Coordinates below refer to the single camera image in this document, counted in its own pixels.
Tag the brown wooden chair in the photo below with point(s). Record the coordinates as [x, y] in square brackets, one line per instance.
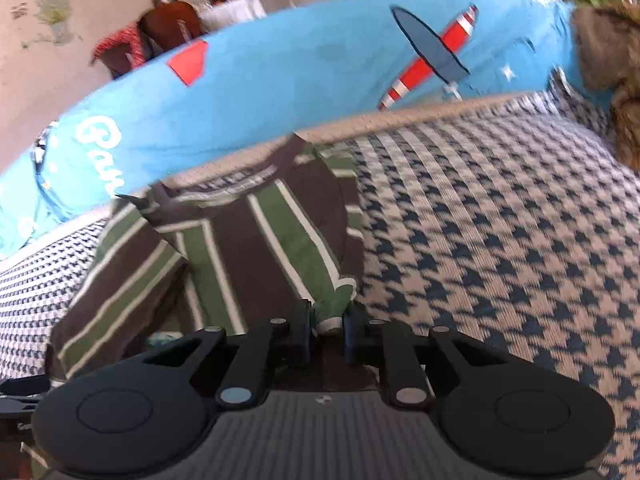
[170, 22]
[120, 60]

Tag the green brown striped shirt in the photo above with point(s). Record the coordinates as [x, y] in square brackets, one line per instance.
[240, 240]

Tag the red patterned cloth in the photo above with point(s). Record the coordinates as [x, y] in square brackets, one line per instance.
[117, 40]

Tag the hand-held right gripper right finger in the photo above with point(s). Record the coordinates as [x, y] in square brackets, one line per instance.
[354, 335]

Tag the potted plant wall sticker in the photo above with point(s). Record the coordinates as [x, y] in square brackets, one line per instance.
[57, 15]

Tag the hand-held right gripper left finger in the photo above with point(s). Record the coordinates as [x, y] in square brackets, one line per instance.
[302, 330]

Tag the blue printed sheet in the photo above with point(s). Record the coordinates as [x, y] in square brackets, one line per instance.
[300, 75]

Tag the table with white tablecloth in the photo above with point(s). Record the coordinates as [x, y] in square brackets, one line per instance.
[232, 12]

